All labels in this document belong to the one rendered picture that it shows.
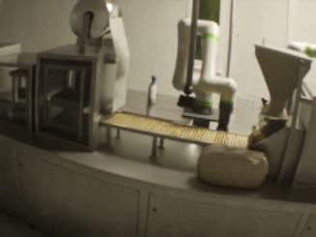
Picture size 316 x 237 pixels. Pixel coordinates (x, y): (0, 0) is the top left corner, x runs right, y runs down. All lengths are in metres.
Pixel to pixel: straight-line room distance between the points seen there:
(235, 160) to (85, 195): 0.85
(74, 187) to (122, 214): 0.31
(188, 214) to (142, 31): 3.03
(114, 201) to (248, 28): 2.93
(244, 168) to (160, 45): 2.88
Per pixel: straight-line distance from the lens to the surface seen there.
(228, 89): 2.11
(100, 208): 2.01
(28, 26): 5.43
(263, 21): 4.25
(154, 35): 4.41
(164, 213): 1.86
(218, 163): 1.76
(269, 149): 1.90
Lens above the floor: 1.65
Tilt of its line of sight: 18 degrees down
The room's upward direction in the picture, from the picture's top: 6 degrees clockwise
